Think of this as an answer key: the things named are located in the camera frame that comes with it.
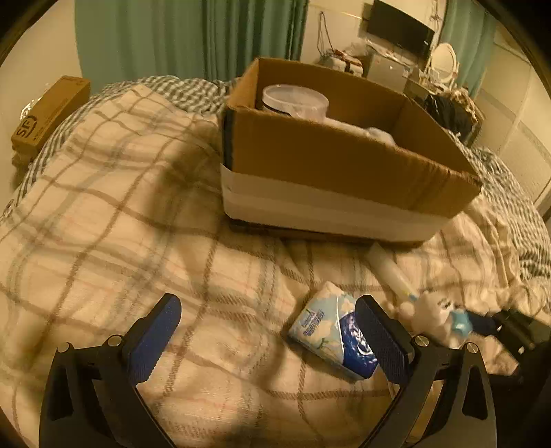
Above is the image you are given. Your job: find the black flat screen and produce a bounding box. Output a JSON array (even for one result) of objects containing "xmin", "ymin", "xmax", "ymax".
[{"xmin": 366, "ymin": 0, "xmax": 436, "ymax": 59}]

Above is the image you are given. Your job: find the cream plaid blanket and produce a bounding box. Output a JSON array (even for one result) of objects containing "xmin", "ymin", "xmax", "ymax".
[{"xmin": 0, "ymin": 84, "xmax": 539, "ymax": 448}]

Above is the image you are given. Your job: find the white plastic tube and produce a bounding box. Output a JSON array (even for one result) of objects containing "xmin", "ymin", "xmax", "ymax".
[{"xmin": 368, "ymin": 242, "xmax": 419, "ymax": 303}]

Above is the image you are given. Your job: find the green checkered bed sheet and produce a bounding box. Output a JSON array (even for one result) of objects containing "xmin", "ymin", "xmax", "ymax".
[{"xmin": 13, "ymin": 75, "xmax": 551, "ymax": 287}]

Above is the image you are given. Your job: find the hanging thin cable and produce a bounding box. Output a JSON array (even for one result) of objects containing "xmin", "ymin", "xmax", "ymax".
[{"xmin": 317, "ymin": 11, "xmax": 333, "ymax": 53}]

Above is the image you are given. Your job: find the clear round plastic container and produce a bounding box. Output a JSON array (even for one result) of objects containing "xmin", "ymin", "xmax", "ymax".
[{"xmin": 262, "ymin": 84, "xmax": 330, "ymax": 124}]

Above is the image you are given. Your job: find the round white mirror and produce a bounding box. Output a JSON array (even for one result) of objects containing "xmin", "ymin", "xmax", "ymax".
[{"xmin": 430, "ymin": 43, "xmax": 459, "ymax": 83}]

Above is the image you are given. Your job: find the white plastic bag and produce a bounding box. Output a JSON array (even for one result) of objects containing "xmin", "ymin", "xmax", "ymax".
[{"xmin": 361, "ymin": 126, "xmax": 397, "ymax": 146}]

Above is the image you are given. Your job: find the narrow green curtain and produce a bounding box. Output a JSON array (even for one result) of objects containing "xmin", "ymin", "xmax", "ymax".
[{"xmin": 441, "ymin": 0, "xmax": 499, "ymax": 99}]

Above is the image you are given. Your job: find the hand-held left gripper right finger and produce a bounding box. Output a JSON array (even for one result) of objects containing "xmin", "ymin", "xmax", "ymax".
[{"xmin": 353, "ymin": 295, "xmax": 497, "ymax": 448}]

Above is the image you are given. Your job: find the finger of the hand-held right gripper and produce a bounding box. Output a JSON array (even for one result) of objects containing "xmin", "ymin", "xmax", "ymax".
[{"xmin": 467, "ymin": 308, "xmax": 538, "ymax": 356}]

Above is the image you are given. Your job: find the long brown cardboard box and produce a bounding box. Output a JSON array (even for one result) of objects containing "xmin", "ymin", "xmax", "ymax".
[{"xmin": 11, "ymin": 75, "xmax": 92, "ymax": 155}]

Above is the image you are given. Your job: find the dark clothes pile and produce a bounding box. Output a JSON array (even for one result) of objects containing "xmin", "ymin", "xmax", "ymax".
[{"xmin": 424, "ymin": 94, "xmax": 475, "ymax": 135}]

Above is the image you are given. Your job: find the blue white tissue pack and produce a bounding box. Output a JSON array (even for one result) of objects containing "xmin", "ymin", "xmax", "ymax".
[{"xmin": 288, "ymin": 281, "xmax": 380, "ymax": 382}]

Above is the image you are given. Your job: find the white blue plush toy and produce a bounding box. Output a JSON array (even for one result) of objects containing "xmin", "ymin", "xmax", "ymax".
[{"xmin": 398, "ymin": 291, "xmax": 474, "ymax": 349}]

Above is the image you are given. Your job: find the wide green curtain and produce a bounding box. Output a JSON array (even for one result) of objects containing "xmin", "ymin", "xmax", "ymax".
[{"xmin": 74, "ymin": 0, "xmax": 309, "ymax": 83}]

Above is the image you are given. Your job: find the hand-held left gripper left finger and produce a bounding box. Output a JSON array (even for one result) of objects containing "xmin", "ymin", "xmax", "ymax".
[{"xmin": 39, "ymin": 293, "xmax": 184, "ymax": 448}]

